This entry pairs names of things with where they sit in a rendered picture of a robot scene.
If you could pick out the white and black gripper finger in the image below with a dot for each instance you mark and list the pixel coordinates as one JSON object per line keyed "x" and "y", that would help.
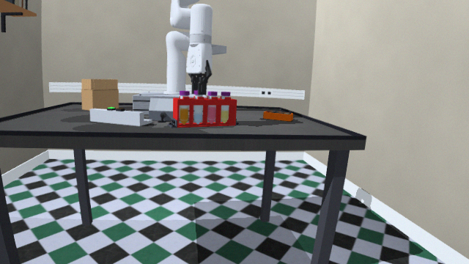
{"x": 202, "y": 85}
{"x": 194, "y": 81}

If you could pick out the orange digital multimeter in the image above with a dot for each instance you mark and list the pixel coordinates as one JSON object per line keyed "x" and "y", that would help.
{"x": 272, "y": 115}

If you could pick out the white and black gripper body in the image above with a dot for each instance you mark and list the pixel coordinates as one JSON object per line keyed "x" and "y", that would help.
{"x": 198, "y": 53}

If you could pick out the brown cardboard box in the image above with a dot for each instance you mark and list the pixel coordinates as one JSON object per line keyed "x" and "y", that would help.
{"x": 99, "y": 94}

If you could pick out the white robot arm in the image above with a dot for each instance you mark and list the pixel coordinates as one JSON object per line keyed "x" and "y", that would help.
{"x": 198, "y": 20}

